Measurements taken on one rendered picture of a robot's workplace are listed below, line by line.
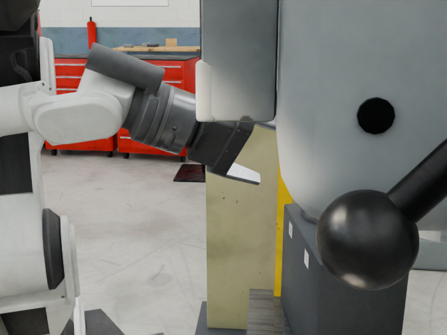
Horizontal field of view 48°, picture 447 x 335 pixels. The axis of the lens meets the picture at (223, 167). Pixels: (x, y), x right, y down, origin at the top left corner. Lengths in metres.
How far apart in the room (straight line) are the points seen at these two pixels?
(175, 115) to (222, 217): 1.51
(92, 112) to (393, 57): 0.51
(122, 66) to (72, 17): 9.25
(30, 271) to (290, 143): 0.75
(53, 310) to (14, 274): 0.12
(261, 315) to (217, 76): 0.68
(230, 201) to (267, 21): 1.90
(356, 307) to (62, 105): 0.45
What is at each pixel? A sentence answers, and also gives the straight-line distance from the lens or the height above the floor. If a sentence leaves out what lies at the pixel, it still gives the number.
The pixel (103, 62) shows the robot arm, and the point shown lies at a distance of 0.65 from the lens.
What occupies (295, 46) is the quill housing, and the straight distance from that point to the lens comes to 0.18.
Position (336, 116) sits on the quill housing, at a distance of 0.17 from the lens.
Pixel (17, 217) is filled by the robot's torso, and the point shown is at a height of 1.07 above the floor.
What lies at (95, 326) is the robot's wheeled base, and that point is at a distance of 1.51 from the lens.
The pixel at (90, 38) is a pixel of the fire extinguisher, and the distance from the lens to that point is 9.64.
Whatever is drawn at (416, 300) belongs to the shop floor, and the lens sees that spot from 2.85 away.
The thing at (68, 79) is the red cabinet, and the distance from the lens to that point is 5.25.
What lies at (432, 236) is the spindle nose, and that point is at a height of 1.28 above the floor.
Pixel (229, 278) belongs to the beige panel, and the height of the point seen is 0.29.
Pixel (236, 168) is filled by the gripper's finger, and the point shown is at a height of 1.17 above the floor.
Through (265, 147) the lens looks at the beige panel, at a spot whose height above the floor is 0.88.
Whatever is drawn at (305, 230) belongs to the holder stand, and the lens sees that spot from 0.75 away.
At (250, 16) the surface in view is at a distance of 0.25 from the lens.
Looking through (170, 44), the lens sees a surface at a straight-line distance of 9.08.
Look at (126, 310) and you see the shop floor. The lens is 2.64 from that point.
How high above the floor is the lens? 1.39
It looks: 17 degrees down
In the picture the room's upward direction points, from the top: straight up
